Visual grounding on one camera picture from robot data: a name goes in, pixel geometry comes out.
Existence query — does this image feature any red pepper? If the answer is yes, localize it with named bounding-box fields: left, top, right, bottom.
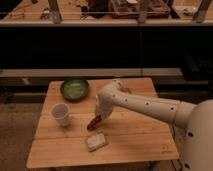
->
left=87, top=116, right=102, bottom=131

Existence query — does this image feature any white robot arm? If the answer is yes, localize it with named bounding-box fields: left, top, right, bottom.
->
left=95, top=79, right=213, bottom=171

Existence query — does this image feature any wooden shelf bench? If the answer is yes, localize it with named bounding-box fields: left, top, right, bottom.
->
left=0, top=68, right=182, bottom=77

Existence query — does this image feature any brown chocolate bar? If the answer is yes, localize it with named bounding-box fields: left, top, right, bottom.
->
left=122, top=87, right=131, bottom=94

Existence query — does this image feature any green bowl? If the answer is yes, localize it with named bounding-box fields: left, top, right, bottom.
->
left=60, top=78, right=89, bottom=101

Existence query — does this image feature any translucent plastic cup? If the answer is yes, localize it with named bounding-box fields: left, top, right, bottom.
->
left=51, top=103, right=70, bottom=127

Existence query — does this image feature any wooden table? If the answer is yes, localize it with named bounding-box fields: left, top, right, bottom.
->
left=27, top=79, right=179, bottom=169

